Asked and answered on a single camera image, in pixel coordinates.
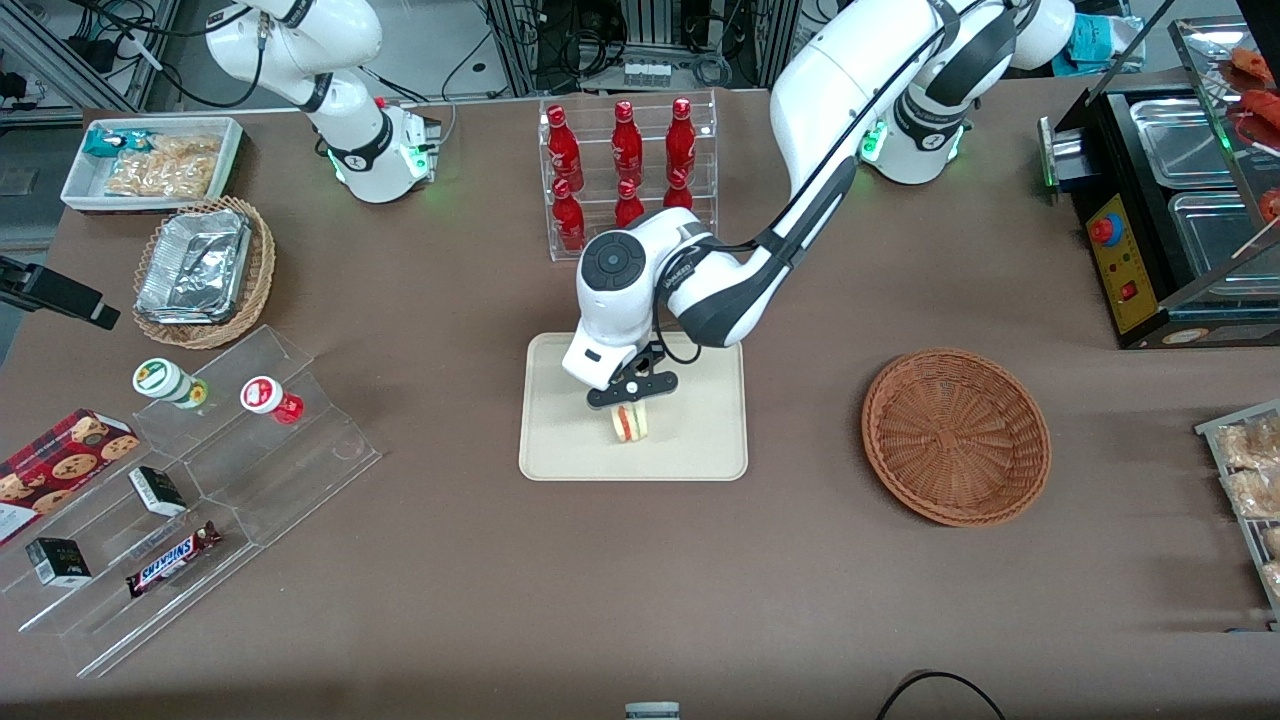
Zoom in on black food warmer cabinet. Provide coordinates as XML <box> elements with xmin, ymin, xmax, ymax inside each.
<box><xmin>1040</xmin><ymin>15</ymin><xmax>1280</xmax><ymax>351</ymax></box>

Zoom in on aluminium frame rack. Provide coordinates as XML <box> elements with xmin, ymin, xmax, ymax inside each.
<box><xmin>488</xmin><ymin>0</ymin><xmax>793</xmax><ymax>96</ymax></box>

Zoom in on metal pastry tray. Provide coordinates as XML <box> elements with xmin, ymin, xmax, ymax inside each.
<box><xmin>1195</xmin><ymin>400</ymin><xmax>1280</xmax><ymax>613</ymax></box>

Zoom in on clear bag of crackers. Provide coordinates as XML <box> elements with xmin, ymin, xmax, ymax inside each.
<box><xmin>150</xmin><ymin>134</ymin><xmax>223</xmax><ymax>161</ymax></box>
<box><xmin>103</xmin><ymin>152</ymin><xmax>219</xmax><ymax>199</ymax></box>

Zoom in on cyan plastic bag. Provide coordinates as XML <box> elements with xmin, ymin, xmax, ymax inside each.
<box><xmin>1065</xmin><ymin>15</ymin><xmax>1143</xmax><ymax>76</ymax></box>

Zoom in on small black chocolate box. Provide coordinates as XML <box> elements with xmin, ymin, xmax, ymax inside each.
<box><xmin>128</xmin><ymin>466</ymin><xmax>189</xmax><ymax>518</ymax></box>
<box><xmin>25</xmin><ymin>538</ymin><xmax>93</xmax><ymax>587</ymax></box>

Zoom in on brown wicker basket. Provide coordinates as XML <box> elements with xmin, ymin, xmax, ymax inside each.
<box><xmin>861</xmin><ymin>347</ymin><xmax>1053</xmax><ymax>529</ymax></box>

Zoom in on black looped cable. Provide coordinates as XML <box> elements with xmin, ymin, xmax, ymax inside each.
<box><xmin>878</xmin><ymin>670</ymin><xmax>1006</xmax><ymax>720</ymax></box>

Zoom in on clear acrylic bottle rack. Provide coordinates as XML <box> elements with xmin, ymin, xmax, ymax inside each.
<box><xmin>538</xmin><ymin>90</ymin><xmax>719</xmax><ymax>263</ymax></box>

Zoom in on beige rectangular serving tray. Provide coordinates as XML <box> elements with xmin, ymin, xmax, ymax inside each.
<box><xmin>518</xmin><ymin>332</ymin><xmax>749</xmax><ymax>483</ymax></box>

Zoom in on aluminium frame beam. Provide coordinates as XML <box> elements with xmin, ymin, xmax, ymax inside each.
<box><xmin>0</xmin><ymin>0</ymin><xmax>181</xmax><ymax>126</ymax></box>

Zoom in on steel warmer pan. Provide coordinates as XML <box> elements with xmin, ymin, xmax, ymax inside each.
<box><xmin>1130</xmin><ymin>98</ymin><xmax>1236</xmax><ymax>191</ymax></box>
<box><xmin>1168</xmin><ymin>190</ymin><xmax>1280</xmax><ymax>276</ymax></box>

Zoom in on white plastic snack bin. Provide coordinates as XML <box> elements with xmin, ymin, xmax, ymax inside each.
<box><xmin>60</xmin><ymin>116</ymin><xmax>245</xmax><ymax>215</ymax></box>

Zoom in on red lid yogurt cup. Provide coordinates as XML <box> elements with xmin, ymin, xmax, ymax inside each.
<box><xmin>240</xmin><ymin>375</ymin><xmax>305</xmax><ymax>426</ymax></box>

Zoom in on stacked aluminium foil trays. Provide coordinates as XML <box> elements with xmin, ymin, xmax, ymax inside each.
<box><xmin>135</xmin><ymin>209</ymin><xmax>252</xmax><ymax>327</ymax></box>

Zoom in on teal snack packet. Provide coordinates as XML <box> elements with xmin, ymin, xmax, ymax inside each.
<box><xmin>83</xmin><ymin>128</ymin><xmax>151</xmax><ymax>159</ymax></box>

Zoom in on Snickers chocolate bar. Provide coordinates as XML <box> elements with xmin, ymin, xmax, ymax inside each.
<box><xmin>125</xmin><ymin>520</ymin><xmax>223</xmax><ymax>599</ymax></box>

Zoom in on red tartan cookie box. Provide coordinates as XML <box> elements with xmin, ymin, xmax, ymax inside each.
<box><xmin>0</xmin><ymin>408</ymin><xmax>141</xmax><ymax>548</ymax></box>

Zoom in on clear acrylic stepped display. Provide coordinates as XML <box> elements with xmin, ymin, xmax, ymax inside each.
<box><xmin>0</xmin><ymin>324</ymin><xmax>384</xmax><ymax>680</ymax></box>

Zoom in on green lid yogurt cup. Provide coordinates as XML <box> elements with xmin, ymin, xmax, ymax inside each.
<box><xmin>132</xmin><ymin>357</ymin><xmax>210</xmax><ymax>410</ymax></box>

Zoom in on light wicker basket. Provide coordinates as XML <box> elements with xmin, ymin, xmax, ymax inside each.
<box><xmin>132</xmin><ymin>196</ymin><xmax>277</xmax><ymax>351</ymax></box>

